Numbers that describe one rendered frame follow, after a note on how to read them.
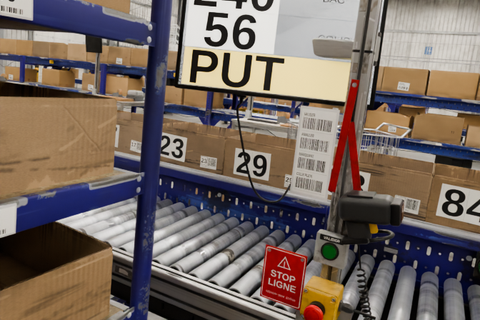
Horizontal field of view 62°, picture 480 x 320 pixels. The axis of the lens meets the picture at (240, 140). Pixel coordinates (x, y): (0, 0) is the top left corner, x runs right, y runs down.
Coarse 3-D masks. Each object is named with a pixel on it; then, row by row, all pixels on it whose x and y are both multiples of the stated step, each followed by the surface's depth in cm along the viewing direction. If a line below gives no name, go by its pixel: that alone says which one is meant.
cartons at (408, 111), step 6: (78, 72) 1462; (78, 78) 1466; (144, 78) 1330; (324, 108) 1020; (330, 108) 1013; (336, 108) 1005; (342, 108) 998; (402, 108) 935; (408, 108) 930; (408, 114) 931; (414, 114) 925; (462, 114) 880; (474, 114) 869; (468, 120) 875; (474, 120) 869
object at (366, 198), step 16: (352, 192) 80; (368, 192) 80; (352, 208) 77; (368, 208) 75; (384, 208) 74; (400, 208) 73; (352, 224) 79; (368, 224) 78; (384, 224) 75; (352, 240) 78; (368, 240) 77
